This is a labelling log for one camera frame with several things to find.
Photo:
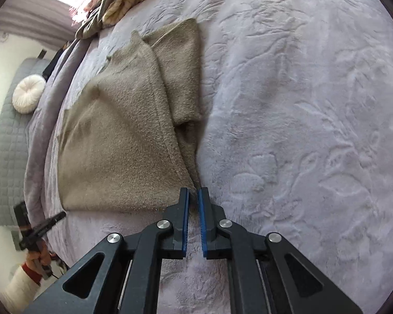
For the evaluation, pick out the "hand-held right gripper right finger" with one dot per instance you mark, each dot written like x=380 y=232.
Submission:
x=202 y=222

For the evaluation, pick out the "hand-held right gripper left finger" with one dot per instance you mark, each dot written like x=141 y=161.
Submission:
x=184 y=222

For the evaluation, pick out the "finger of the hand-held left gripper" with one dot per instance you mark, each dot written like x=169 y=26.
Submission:
x=54 y=219

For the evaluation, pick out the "olive knit sweater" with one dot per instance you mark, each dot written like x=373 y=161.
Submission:
x=118 y=130

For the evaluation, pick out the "person's left hand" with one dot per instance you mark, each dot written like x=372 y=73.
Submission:
x=43 y=253

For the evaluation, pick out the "grey quilted headboard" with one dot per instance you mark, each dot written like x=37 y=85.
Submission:
x=9 y=157

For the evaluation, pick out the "round white pillow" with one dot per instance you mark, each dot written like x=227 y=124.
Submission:
x=28 y=93

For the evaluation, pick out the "lilac embossed blanket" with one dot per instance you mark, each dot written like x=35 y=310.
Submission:
x=298 y=104

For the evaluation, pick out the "dark cloth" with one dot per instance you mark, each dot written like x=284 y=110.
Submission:
x=54 y=60

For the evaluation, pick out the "grey-green knit garment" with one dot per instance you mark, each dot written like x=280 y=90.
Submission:
x=91 y=26

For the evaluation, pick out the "grey pleated curtain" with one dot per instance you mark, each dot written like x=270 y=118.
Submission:
x=32 y=16

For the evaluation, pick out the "pink patterned cloth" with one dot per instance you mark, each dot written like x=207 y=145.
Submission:
x=85 y=0

